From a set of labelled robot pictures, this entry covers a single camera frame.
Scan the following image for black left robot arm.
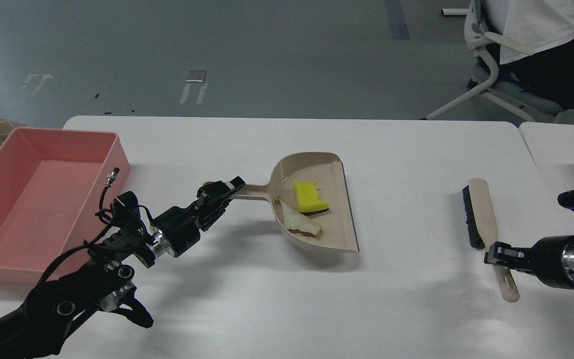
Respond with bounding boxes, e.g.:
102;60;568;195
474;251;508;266
0;177;245;359

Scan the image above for beige plastic dustpan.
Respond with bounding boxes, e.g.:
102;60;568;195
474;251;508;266
233;152;359;252

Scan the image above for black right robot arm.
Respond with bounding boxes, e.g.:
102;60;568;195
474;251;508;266
484;190;574;290

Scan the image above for white office chair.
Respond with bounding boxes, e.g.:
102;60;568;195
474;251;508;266
426;0;563;121

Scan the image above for pink plastic bin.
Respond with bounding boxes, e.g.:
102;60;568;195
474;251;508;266
0;127;130;284

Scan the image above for yellow sponge piece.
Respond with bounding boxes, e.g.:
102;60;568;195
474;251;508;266
293;181;330;215

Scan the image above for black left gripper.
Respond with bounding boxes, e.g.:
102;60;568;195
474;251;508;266
150;177;246;258

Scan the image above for seated person white shirt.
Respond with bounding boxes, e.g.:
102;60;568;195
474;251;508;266
483;0;574;109

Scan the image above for bread slice scrap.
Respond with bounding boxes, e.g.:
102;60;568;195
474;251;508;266
277;197;322;238

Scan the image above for beige hand brush black bristles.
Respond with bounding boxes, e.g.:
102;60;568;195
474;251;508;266
462;178;520;303

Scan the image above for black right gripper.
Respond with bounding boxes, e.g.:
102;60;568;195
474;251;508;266
484;235;574;290

